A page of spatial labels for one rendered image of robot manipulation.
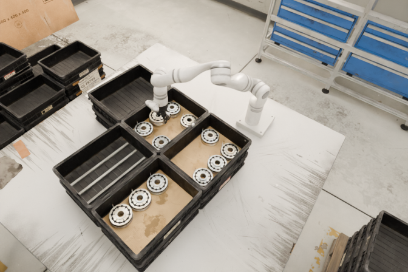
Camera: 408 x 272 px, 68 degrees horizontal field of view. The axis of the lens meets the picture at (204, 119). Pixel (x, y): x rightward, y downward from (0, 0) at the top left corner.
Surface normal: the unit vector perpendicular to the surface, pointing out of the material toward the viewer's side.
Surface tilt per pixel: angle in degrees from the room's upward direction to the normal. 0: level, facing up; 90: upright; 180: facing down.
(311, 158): 0
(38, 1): 77
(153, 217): 0
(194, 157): 0
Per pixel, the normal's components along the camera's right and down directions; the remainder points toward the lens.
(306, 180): 0.07, -0.65
